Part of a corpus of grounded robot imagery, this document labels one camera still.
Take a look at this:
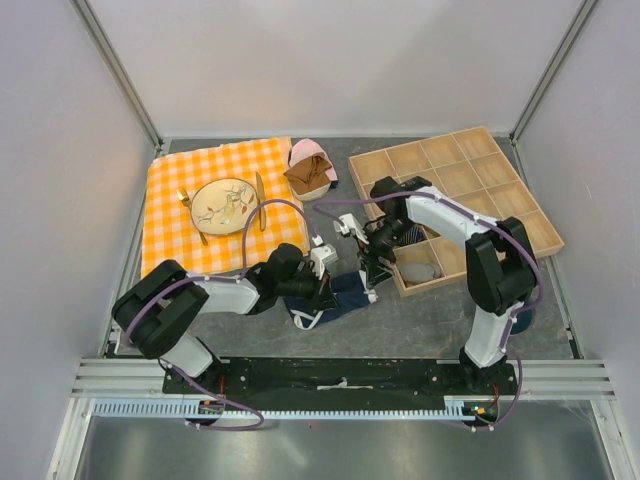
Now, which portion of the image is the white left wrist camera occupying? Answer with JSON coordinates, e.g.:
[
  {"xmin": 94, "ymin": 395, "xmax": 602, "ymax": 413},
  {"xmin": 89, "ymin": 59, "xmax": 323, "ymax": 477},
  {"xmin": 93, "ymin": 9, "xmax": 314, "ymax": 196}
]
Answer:
[{"xmin": 309, "ymin": 235, "xmax": 338, "ymax": 279}]

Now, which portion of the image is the blue ceramic bowl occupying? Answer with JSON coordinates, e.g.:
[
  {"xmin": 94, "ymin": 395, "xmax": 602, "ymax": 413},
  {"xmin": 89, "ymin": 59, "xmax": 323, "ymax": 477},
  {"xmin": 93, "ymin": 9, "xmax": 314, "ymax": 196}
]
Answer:
[{"xmin": 511, "ymin": 310, "xmax": 534, "ymax": 335}]

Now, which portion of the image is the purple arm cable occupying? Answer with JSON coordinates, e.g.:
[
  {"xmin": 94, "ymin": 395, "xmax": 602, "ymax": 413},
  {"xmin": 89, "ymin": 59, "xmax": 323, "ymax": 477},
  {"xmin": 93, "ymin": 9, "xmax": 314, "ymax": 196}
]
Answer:
[
  {"xmin": 122, "ymin": 198, "xmax": 324, "ymax": 432},
  {"xmin": 314, "ymin": 189, "xmax": 545, "ymax": 434}
]

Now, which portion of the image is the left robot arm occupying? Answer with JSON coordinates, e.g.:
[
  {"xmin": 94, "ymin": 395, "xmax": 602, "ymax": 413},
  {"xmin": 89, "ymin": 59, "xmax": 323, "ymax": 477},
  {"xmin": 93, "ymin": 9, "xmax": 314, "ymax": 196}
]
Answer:
[{"xmin": 111, "ymin": 243, "xmax": 338, "ymax": 393}]

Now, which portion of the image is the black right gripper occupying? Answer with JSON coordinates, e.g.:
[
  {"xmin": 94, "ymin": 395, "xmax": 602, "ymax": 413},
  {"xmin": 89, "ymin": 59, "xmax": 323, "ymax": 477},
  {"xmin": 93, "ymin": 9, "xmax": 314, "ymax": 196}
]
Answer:
[{"xmin": 353, "ymin": 216, "xmax": 416, "ymax": 291}]

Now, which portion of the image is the wooden compartment tray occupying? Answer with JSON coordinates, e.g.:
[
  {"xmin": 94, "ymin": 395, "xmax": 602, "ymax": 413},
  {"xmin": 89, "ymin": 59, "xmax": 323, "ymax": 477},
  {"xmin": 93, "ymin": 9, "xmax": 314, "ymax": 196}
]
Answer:
[{"xmin": 349, "ymin": 127, "xmax": 564, "ymax": 297}]

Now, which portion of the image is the white cable duct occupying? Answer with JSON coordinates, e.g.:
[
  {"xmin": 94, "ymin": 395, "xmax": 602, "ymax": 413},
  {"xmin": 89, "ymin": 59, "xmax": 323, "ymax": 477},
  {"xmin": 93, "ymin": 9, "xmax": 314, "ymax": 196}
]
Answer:
[{"xmin": 92, "ymin": 390, "xmax": 494, "ymax": 420}]

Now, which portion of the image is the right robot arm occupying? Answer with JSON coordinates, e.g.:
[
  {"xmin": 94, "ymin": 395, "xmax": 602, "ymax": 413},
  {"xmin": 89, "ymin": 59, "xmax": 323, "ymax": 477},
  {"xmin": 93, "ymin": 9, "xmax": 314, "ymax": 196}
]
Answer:
[{"xmin": 358, "ymin": 176, "xmax": 542, "ymax": 394}]

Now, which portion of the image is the aluminium frame post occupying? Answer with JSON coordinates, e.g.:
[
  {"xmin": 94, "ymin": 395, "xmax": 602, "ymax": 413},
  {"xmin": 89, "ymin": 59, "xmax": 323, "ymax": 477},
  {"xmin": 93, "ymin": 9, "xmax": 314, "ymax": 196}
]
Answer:
[
  {"xmin": 70, "ymin": 0, "xmax": 164, "ymax": 153},
  {"xmin": 509, "ymin": 0, "xmax": 600, "ymax": 147}
]

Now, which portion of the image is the gold knife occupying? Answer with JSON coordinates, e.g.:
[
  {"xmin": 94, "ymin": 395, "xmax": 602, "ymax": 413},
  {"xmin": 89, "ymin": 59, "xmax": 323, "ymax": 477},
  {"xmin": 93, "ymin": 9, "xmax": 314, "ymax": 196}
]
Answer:
[{"xmin": 256, "ymin": 172, "xmax": 267, "ymax": 232}]

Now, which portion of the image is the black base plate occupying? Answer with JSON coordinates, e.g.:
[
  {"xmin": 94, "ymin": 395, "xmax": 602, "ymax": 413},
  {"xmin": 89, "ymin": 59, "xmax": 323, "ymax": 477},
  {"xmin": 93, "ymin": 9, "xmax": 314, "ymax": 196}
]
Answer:
[{"xmin": 162, "ymin": 355, "xmax": 519, "ymax": 414}]

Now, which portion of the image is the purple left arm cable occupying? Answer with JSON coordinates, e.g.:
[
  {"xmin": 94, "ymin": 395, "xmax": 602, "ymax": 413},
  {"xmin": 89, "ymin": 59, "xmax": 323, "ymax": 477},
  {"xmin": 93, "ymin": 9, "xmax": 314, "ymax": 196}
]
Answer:
[{"xmin": 122, "ymin": 198, "xmax": 324, "ymax": 432}]

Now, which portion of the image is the cream underwear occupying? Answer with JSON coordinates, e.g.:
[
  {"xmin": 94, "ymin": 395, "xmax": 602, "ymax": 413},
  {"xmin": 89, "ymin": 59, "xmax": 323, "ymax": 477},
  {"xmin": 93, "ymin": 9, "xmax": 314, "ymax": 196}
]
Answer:
[{"xmin": 293, "ymin": 183, "xmax": 331, "ymax": 202}]

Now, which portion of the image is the navy striped rolled underwear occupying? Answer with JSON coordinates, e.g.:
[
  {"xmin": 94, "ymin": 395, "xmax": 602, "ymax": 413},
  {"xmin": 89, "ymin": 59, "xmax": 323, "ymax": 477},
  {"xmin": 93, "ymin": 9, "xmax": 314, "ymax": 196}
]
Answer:
[{"xmin": 398, "ymin": 225, "xmax": 427, "ymax": 247}]

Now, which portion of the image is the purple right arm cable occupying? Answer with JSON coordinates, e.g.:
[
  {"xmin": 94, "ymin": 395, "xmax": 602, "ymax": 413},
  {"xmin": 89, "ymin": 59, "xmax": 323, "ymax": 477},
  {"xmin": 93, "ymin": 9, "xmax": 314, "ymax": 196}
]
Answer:
[{"xmin": 314, "ymin": 189, "xmax": 545, "ymax": 434}]

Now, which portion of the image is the aluminium frame post right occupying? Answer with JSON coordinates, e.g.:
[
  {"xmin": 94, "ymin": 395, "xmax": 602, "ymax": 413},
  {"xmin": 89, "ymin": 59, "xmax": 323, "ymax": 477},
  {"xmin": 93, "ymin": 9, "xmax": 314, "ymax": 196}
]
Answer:
[{"xmin": 509, "ymin": 0, "xmax": 600, "ymax": 147}]

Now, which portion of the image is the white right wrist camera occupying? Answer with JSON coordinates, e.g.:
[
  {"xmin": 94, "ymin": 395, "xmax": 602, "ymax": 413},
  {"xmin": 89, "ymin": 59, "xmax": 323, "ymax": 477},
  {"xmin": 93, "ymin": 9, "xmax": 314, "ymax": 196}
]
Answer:
[{"xmin": 333, "ymin": 214, "xmax": 369, "ymax": 244}]

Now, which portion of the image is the aluminium frame post left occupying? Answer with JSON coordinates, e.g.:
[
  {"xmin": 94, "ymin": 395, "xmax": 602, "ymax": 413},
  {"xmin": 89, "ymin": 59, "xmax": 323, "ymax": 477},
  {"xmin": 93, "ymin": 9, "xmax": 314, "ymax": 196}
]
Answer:
[{"xmin": 70, "ymin": 0, "xmax": 164, "ymax": 153}]

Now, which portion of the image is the navy blue white-trimmed underwear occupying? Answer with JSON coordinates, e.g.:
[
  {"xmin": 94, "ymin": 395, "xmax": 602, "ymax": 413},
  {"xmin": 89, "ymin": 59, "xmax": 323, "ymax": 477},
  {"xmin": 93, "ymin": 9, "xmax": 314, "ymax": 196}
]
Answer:
[{"xmin": 283, "ymin": 271, "xmax": 378, "ymax": 331}]

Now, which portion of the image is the pink underwear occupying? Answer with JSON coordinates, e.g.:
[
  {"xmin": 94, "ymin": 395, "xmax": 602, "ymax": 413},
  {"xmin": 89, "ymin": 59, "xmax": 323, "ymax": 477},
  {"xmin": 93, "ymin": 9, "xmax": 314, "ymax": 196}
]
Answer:
[{"xmin": 288, "ymin": 138, "xmax": 338, "ymax": 182}]

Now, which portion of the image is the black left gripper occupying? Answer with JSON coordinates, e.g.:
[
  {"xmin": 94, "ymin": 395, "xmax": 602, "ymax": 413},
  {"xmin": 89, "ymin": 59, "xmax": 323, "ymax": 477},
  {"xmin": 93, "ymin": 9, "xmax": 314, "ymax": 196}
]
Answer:
[{"xmin": 276, "ymin": 262, "xmax": 340, "ymax": 312}]

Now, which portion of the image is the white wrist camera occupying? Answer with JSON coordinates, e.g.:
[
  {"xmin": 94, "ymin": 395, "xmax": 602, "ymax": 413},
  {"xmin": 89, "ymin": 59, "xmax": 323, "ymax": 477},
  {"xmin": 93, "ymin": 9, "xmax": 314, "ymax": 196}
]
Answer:
[
  {"xmin": 309, "ymin": 235, "xmax": 338, "ymax": 279},
  {"xmin": 333, "ymin": 214, "xmax": 369, "ymax": 244}
]

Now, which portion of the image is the gold fork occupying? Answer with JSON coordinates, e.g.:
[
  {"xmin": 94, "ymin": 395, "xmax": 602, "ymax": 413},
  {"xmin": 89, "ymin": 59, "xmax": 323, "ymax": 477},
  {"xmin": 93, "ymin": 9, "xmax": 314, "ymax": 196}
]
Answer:
[{"xmin": 176, "ymin": 188, "xmax": 208, "ymax": 246}]

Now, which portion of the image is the brown underwear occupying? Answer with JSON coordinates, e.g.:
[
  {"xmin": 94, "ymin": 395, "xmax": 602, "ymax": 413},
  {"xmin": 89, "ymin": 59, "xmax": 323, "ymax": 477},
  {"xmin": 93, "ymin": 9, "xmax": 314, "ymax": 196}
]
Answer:
[{"xmin": 284, "ymin": 155, "xmax": 332, "ymax": 195}]

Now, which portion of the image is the grey rolled underwear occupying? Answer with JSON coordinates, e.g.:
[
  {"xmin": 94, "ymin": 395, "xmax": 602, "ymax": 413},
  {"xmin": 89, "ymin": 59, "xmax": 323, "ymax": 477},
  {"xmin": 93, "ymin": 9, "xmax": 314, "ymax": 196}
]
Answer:
[{"xmin": 398, "ymin": 262, "xmax": 442, "ymax": 285}]

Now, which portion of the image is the aluminium front rail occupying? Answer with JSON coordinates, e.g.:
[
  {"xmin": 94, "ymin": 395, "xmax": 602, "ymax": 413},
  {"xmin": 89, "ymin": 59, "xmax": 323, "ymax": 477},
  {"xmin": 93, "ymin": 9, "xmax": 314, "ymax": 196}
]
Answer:
[{"xmin": 71, "ymin": 358, "xmax": 616, "ymax": 400}]

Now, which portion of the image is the bird-painted ceramic plate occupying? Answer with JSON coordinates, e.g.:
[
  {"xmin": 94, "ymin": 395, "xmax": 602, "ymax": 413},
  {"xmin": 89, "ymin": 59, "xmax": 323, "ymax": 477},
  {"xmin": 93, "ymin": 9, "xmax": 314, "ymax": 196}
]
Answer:
[{"xmin": 191, "ymin": 178, "xmax": 258, "ymax": 236}]

